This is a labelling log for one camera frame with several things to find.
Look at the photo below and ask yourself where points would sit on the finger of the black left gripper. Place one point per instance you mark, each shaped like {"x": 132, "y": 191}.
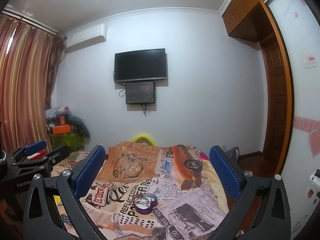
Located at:
{"x": 32, "y": 148}
{"x": 53, "y": 157}

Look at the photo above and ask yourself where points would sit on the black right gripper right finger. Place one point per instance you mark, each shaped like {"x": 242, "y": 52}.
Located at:
{"x": 271, "y": 219}

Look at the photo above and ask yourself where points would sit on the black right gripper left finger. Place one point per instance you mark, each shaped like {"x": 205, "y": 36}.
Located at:
{"x": 42, "y": 219}

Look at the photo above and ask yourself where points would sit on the purple heart jewelry box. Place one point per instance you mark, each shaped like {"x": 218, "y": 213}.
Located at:
{"x": 154, "y": 203}

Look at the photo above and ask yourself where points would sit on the white suitcase with stickers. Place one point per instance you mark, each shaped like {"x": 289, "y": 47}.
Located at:
{"x": 305, "y": 205}

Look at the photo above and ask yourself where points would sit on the green covered side table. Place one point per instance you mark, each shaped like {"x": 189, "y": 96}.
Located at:
{"x": 73, "y": 140}

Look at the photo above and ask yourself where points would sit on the orange box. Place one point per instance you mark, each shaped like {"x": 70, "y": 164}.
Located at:
{"x": 61, "y": 129}

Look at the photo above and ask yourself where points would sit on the dark green jacket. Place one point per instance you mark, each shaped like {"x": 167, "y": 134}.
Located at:
{"x": 79, "y": 127}

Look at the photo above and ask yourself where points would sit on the dark bag on floor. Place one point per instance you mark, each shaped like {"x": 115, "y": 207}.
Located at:
{"x": 233, "y": 153}

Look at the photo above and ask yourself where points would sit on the newspaper print bed cover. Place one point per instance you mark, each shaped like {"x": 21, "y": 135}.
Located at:
{"x": 191, "y": 199}

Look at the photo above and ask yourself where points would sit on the gold bangle in box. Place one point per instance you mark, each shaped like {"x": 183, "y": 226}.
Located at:
{"x": 142, "y": 202}

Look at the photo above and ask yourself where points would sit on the striped red gold curtain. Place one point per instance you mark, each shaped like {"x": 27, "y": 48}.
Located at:
{"x": 29, "y": 62}

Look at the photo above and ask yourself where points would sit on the yellow pillow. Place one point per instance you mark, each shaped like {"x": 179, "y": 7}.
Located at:
{"x": 144, "y": 138}

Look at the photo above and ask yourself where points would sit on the brown wooden door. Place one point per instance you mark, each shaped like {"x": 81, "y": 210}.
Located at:
{"x": 280, "y": 97}

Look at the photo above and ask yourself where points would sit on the white air conditioner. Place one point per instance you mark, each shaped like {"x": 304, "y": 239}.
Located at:
{"x": 87, "y": 37}

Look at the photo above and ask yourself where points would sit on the white wardrobe with hearts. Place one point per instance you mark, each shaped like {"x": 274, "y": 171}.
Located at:
{"x": 300, "y": 31}

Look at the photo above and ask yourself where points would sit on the wooden overhead cabinet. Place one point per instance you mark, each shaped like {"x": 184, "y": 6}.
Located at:
{"x": 247, "y": 20}

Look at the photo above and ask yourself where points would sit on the small black wall monitor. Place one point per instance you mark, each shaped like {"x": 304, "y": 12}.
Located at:
{"x": 138, "y": 93}

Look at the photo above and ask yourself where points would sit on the large black wall television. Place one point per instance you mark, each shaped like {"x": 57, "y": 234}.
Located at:
{"x": 140, "y": 65}

